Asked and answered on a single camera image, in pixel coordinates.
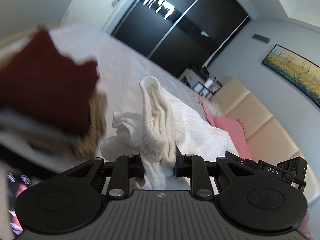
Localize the white textured garment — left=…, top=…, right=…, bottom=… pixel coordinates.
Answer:
left=101, top=76, right=238, bottom=190

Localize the pink pillow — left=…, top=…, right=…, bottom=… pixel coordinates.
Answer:
left=194, top=93, right=253, bottom=160

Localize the grey pink-dotted bedspread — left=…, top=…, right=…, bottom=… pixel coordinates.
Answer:
left=50, top=25, right=203, bottom=125

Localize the landscape wall painting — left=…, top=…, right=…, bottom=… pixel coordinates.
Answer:
left=262, top=44, right=320, bottom=106

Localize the black sliding wardrobe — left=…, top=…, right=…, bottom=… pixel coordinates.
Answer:
left=112, top=0, right=250, bottom=77

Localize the beige upholstered headboard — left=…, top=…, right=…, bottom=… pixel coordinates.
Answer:
left=211, top=76, right=320, bottom=208

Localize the white door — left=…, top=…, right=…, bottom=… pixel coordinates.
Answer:
left=60, top=0, right=128, bottom=30

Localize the tan striped folded garment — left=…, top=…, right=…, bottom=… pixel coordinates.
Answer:
left=25, top=90, right=108, bottom=160

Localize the bedside shelf unit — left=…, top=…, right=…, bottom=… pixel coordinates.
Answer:
left=178, top=68, right=222, bottom=100

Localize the grey wall switch plate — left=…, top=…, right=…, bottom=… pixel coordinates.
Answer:
left=252, top=34, right=271, bottom=44

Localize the dark red folded garment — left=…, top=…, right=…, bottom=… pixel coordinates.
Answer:
left=1, top=29, right=99, bottom=135

